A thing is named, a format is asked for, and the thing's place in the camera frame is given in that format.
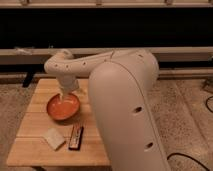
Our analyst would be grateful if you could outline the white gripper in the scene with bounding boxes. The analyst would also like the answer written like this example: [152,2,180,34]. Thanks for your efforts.
[58,75,79,99]

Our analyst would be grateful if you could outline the orange ceramic bowl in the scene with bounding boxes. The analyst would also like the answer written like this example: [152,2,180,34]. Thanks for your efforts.
[46,94,80,121]

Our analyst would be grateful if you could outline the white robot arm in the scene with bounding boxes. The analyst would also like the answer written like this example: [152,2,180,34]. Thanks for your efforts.
[44,49,171,171]

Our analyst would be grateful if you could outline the white sponge block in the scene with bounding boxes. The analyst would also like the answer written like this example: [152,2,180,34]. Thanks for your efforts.
[43,128,66,150]

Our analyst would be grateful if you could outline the black red candy bar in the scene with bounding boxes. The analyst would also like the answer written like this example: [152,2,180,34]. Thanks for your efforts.
[68,124,84,150]

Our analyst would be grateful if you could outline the wooden table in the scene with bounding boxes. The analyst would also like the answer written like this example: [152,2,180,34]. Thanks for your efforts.
[6,79,109,167]

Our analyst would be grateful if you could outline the black floor cable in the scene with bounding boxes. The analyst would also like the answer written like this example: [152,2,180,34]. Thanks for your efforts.
[166,152,212,171]

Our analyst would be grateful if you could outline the grey metal rail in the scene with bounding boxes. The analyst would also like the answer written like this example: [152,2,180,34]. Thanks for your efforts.
[0,46,213,65]

